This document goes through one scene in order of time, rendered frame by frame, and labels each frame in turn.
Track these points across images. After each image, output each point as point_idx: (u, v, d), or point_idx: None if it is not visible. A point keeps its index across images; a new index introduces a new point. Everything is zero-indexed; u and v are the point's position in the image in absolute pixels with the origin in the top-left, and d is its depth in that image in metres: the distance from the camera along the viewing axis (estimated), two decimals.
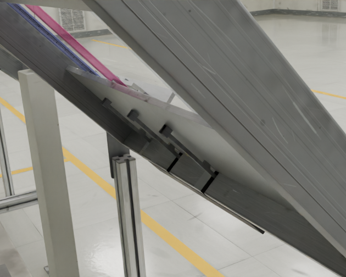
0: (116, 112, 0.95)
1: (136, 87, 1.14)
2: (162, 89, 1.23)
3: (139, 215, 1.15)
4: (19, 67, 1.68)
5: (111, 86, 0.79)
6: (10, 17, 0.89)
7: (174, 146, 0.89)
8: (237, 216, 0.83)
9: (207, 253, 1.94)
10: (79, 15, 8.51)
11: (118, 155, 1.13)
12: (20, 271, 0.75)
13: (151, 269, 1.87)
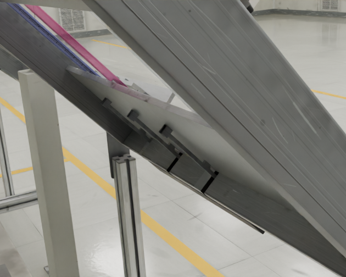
0: (116, 112, 0.95)
1: (136, 87, 1.14)
2: (162, 89, 1.23)
3: (139, 215, 1.15)
4: (19, 67, 1.68)
5: (111, 86, 0.79)
6: (10, 17, 0.89)
7: (174, 146, 0.89)
8: (237, 216, 0.83)
9: (207, 253, 1.94)
10: (79, 15, 8.51)
11: (118, 155, 1.13)
12: (20, 271, 0.75)
13: (151, 269, 1.87)
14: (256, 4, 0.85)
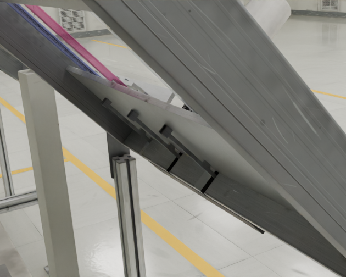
0: (116, 112, 0.95)
1: (136, 87, 1.14)
2: (162, 89, 1.23)
3: (139, 215, 1.15)
4: (19, 67, 1.68)
5: (111, 86, 0.79)
6: (10, 17, 0.89)
7: (174, 146, 0.89)
8: (237, 216, 0.83)
9: (207, 253, 1.94)
10: (79, 15, 8.51)
11: (118, 155, 1.13)
12: (20, 271, 0.75)
13: (151, 269, 1.87)
14: None
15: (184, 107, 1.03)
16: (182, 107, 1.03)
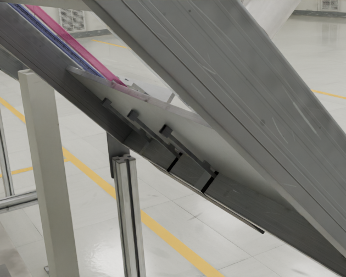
0: (116, 112, 0.95)
1: (136, 87, 1.14)
2: (162, 89, 1.23)
3: (139, 215, 1.15)
4: (19, 67, 1.68)
5: (111, 86, 0.79)
6: (10, 17, 0.89)
7: (174, 146, 0.89)
8: (237, 216, 0.83)
9: (207, 253, 1.94)
10: (79, 15, 8.51)
11: (118, 155, 1.13)
12: (20, 271, 0.75)
13: (151, 269, 1.87)
14: None
15: None
16: None
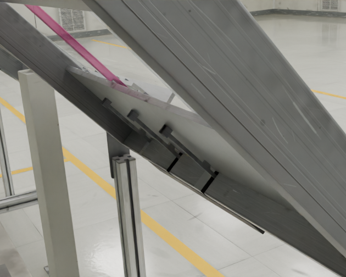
0: (116, 112, 0.95)
1: (136, 87, 1.14)
2: (162, 89, 1.23)
3: (139, 215, 1.15)
4: (19, 67, 1.68)
5: (111, 86, 0.79)
6: (10, 17, 0.89)
7: (174, 146, 0.89)
8: (237, 216, 0.83)
9: (207, 253, 1.94)
10: (79, 15, 8.51)
11: (118, 155, 1.13)
12: (20, 271, 0.75)
13: (151, 269, 1.87)
14: None
15: None
16: None
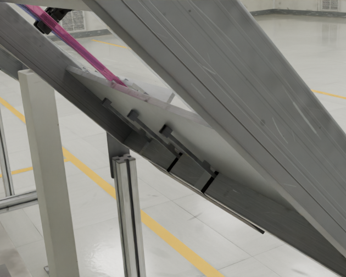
0: (116, 112, 0.95)
1: (136, 87, 1.14)
2: (162, 89, 1.23)
3: (139, 215, 1.15)
4: (19, 67, 1.68)
5: (111, 86, 0.79)
6: (10, 17, 0.89)
7: (174, 146, 0.89)
8: (237, 216, 0.83)
9: (207, 253, 1.94)
10: (79, 15, 8.51)
11: (118, 155, 1.13)
12: (20, 271, 0.75)
13: (151, 269, 1.87)
14: None
15: (60, 18, 1.14)
16: (61, 19, 1.14)
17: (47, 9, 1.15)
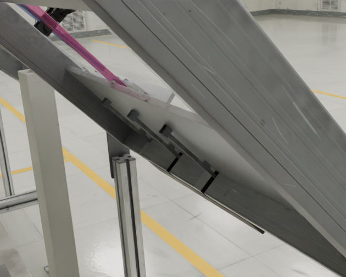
0: (116, 112, 0.95)
1: (136, 87, 1.14)
2: (162, 89, 1.23)
3: (139, 215, 1.15)
4: (19, 67, 1.68)
5: (111, 86, 0.79)
6: (10, 17, 0.89)
7: (174, 146, 0.89)
8: (237, 216, 0.83)
9: (207, 253, 1.94)
10: (79, 15, 8.51)
11: (118, 155, 1.13)
12: (20, 271, 0.75)
13: (151, 269, 1.87)
14: None
15: (60, 20, 1.14)
16: (61, 21, 1.14)
17: (47, 11, 1.15)
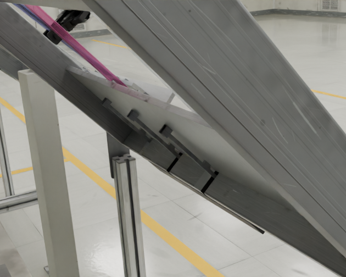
0: (116, 112, 0.95)
1: (136, 87, 1.14)
2: (162, 89, 1.23)
3: (139, 215, 1.15)
4: (19, 67, 1.68)
5: (111, 86, 0.79)
6: (10, 17, 0.89)
7: (174, 146, 0.89)
8: (237, 216, 0.83)
9: (207, 253, 1.94)
10: None
11: (118, 155, 1.13)
12: (20, 271, 0.75)
13: (151, 269, 1.87)
14: None
15: (70, 29, 1.15)
16: (70, 31, 1.15)
17: (57, 19, 1.16)
